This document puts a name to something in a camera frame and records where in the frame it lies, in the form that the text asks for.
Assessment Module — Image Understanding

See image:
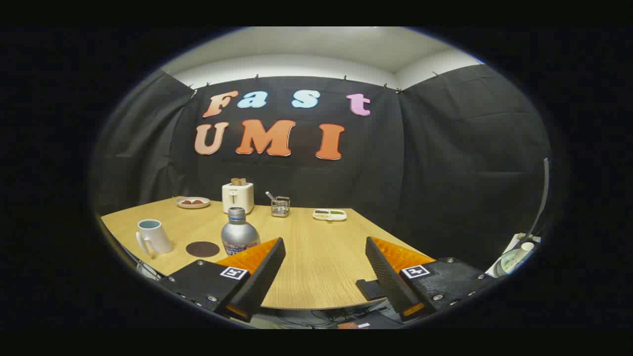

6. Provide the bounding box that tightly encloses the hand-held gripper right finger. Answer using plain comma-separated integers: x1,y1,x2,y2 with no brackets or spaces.
365,236,500,322

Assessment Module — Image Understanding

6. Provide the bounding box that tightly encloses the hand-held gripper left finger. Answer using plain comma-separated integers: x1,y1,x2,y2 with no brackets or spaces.
158,237,286,322

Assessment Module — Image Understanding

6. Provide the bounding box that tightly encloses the silver juice bottle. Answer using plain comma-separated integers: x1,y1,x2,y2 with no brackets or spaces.
221,207,261,256

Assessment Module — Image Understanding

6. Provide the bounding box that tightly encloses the dark brown round coaster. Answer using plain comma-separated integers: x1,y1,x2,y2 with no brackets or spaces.
186,241,220,258

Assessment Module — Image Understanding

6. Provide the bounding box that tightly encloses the white cup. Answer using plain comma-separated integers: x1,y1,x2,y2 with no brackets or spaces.
136,219,175,258

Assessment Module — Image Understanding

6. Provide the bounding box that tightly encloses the wooden table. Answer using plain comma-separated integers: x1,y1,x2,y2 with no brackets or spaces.
100,197,436,311

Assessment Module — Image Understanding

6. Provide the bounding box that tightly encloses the white toaster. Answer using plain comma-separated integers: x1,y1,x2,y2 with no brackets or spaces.
222,182,255,215

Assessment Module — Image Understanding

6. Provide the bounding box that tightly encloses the black backdrop cloth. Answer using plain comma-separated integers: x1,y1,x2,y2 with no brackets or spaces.
91,64,552,270

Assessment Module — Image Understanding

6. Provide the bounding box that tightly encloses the white and green object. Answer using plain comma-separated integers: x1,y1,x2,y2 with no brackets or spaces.
487,232,541,277

